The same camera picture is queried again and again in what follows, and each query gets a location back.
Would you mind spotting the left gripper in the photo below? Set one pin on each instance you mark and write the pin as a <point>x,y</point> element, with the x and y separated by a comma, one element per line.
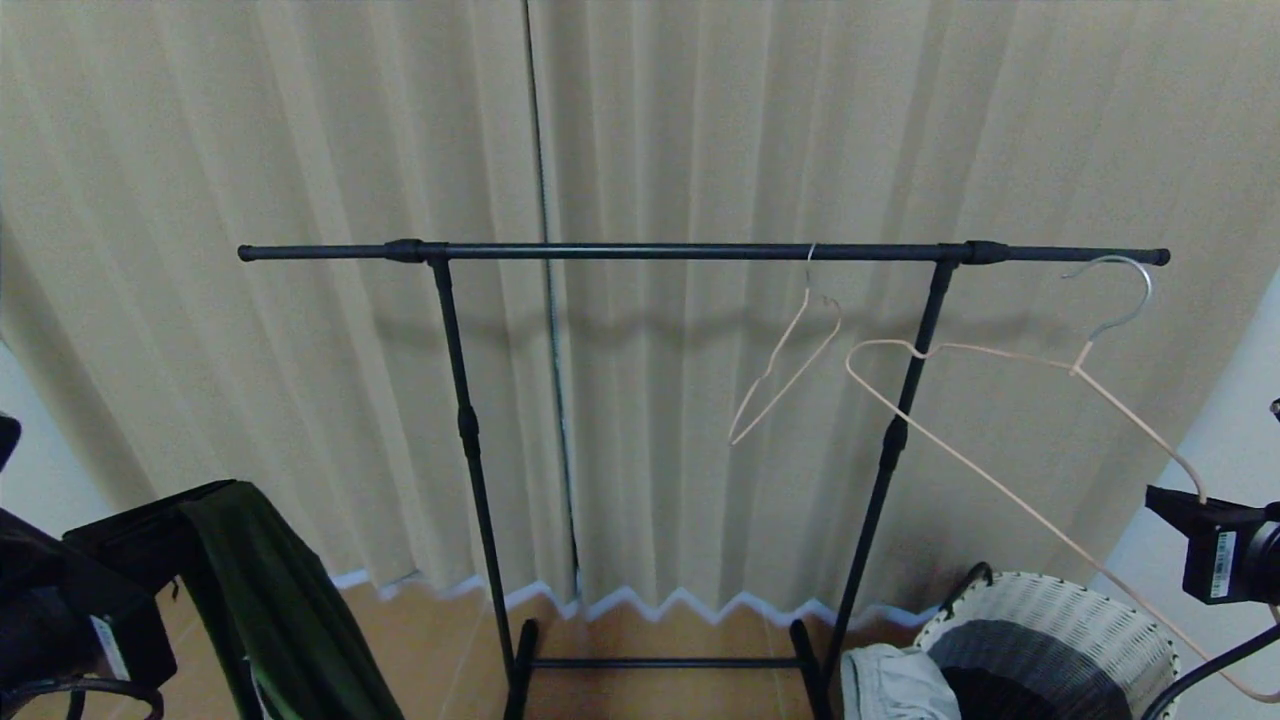
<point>50,630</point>

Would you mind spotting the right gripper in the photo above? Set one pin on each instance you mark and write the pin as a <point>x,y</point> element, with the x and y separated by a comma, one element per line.
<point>1200,560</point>

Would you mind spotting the pink clothes hanger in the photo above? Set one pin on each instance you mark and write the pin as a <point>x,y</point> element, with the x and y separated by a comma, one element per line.
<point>1079,358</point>
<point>735,438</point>

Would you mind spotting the green printed sleeveless shirt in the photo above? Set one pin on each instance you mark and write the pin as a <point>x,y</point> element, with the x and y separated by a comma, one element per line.
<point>300,620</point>

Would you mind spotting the white laundry basket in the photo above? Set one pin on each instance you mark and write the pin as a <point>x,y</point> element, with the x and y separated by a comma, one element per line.
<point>1060,610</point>

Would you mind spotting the black clothes rack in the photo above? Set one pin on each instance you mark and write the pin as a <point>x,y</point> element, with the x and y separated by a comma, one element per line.
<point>700,251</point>

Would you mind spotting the pale grey shorts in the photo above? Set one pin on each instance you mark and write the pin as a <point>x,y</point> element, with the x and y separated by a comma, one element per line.
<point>890,690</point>

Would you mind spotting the beige curtain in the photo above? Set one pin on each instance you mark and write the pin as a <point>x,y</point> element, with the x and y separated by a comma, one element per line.
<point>250,130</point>

